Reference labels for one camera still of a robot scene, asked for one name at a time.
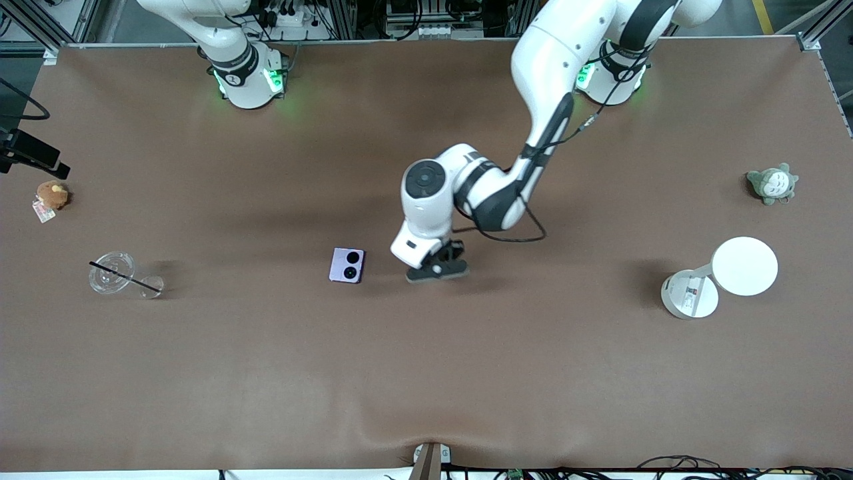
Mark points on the brown plush toy with tag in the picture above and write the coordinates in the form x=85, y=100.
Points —
x=52, y=194

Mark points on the black drinking straw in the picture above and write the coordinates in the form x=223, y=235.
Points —
x=126, y=276

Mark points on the white terminal block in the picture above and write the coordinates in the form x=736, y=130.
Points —
x=440, y=30

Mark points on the aluminium frame rail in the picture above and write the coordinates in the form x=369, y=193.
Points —
x=816, y=36
x=40, y=26

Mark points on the purple flip phone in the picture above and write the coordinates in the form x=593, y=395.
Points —
x=346, y=265

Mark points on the clear plastic cup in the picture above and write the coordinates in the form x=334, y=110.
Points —
x=110, y=276

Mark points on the white desk lamp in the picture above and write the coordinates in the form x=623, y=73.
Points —
x=745, y=266

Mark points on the grey totoro plush toy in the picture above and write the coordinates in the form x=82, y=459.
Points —
x=773, y=184

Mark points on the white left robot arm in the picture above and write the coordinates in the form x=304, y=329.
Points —
x=553, y=53

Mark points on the white power strip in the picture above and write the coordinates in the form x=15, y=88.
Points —
x=296, y=18

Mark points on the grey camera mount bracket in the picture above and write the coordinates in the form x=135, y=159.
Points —
x=430, y=461

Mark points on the brown table cover mat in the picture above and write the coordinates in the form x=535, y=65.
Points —
x=426, y=373

